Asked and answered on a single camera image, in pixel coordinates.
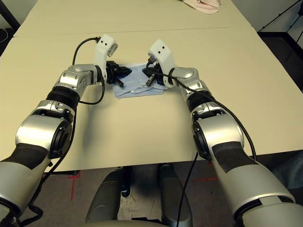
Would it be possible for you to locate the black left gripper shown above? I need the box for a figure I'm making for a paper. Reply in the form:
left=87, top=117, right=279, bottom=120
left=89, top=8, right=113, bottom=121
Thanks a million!
left=105, top=61, right=132, bottom=88

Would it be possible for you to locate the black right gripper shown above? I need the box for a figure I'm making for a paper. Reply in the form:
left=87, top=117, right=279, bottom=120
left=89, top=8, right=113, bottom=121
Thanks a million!
left=142, top=60, right=167, bottom=87

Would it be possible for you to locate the light blue terry towel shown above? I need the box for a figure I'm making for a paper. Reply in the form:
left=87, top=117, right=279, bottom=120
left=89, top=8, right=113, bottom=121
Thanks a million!
left=113, top=61, right=165, bottom=100

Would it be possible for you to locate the pink terry towel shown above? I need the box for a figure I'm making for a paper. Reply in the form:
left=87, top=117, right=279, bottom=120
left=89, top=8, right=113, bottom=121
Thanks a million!
left=181, top=0, right=224, bottom=15

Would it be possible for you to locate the grey right robot leg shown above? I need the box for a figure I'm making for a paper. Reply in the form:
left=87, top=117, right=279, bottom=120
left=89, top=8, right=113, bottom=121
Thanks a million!
left=160, top=163, right=194, bottom=227

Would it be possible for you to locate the grey robot leg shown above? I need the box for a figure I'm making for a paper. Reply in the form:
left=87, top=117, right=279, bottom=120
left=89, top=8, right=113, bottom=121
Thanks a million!
left=160, top=163, right=194, bottom=227
left=85, top=168, right=122, bottom=224

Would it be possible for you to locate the grey left robot leg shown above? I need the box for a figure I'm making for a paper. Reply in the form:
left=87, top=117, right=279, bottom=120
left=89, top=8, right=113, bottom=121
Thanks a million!
left=85, top=168, right=122, bottom=224

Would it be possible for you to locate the black low cabinet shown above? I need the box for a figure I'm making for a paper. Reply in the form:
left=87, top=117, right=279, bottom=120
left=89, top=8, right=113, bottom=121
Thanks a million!
left=257, top=30, right=303, bottom=91

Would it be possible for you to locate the black tripod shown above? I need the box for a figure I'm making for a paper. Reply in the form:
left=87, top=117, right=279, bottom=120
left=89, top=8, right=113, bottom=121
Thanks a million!
left=259, top=3, right=303, bottom=46

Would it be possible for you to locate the grey robot torso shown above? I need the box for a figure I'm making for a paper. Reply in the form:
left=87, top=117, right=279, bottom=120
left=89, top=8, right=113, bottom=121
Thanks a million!
left=80, top=219, right=166, bottom=227

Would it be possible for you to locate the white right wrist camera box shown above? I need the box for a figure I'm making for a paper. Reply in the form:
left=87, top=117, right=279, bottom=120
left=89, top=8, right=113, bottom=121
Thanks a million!
left=147, top=39, right=176, bottom=88

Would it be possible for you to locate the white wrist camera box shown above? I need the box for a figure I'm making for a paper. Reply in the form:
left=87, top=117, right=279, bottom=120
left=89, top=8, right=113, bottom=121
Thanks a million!
left=147, top=39, right=176, bottom=88
left=94, top=34, right=118, bottom=80

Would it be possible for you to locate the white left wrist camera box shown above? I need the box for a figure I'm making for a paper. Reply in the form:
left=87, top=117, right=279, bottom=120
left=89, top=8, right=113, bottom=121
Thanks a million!
left=94, top=34, right=118, bottom=80

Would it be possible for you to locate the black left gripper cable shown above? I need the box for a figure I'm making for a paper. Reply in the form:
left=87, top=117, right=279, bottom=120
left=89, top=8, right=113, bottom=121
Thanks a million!
left=77, top=77, right=106, bottom=105

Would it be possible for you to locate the black left wrist camera cable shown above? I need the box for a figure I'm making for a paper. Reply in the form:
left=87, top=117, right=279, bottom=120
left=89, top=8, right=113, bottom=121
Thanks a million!
left=71, top=37, right=100, bottom=66

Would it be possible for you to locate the black left arm trailing cable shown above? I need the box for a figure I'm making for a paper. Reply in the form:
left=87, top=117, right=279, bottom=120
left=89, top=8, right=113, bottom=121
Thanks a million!
left=20, top=113, right=77, bottom=223

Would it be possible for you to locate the black arm trailing cable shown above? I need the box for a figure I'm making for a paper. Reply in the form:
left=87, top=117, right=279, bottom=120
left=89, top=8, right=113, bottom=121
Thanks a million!
left=176, top=151, right=200, bottom=227
left=20, top=113, right=77, bottom=223

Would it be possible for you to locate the black right arm trailing cable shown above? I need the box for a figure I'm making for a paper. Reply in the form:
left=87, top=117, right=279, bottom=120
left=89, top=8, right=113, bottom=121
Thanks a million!
left=176, top=151, right=200, bottom=227

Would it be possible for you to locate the thin white cable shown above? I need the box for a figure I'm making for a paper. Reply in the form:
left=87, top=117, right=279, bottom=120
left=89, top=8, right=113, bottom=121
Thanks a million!
left=0, top=27, right=9, bottom=44

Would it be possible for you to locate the wooden side table black frame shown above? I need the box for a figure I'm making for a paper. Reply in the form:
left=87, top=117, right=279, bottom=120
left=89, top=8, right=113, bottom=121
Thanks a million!
left=0, top=4, right=21, bottom=31

